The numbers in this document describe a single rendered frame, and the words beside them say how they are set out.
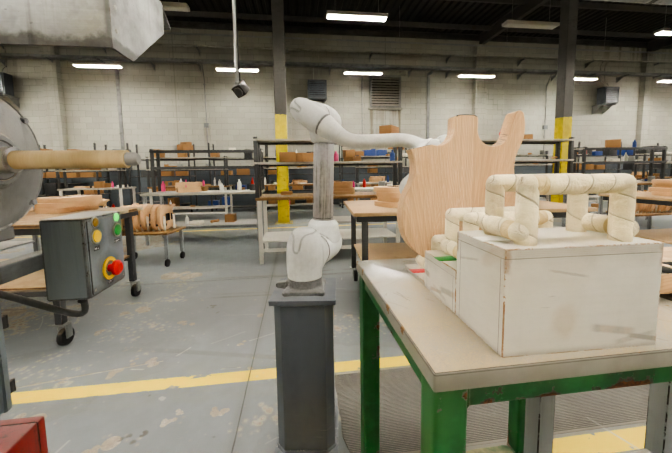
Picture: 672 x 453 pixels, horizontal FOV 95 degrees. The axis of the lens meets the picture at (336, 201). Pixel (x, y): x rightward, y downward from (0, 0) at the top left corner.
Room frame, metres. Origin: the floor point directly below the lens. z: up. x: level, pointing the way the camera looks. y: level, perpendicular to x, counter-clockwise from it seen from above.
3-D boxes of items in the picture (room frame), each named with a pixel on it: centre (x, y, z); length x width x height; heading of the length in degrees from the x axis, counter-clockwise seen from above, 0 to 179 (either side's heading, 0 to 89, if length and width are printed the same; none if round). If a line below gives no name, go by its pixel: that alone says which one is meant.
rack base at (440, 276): (0.69, -0.36, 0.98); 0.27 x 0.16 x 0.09; 97
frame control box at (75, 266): (0.76, 0.72, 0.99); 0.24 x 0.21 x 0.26; 97
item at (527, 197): (0.48, -0.30, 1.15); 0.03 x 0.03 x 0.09
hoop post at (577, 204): (0.58, -0.46, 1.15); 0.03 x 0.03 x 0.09
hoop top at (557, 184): (0.49, -0.38, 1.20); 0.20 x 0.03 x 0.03; 96
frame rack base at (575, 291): (0.54, -0.38, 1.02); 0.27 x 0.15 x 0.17; 97
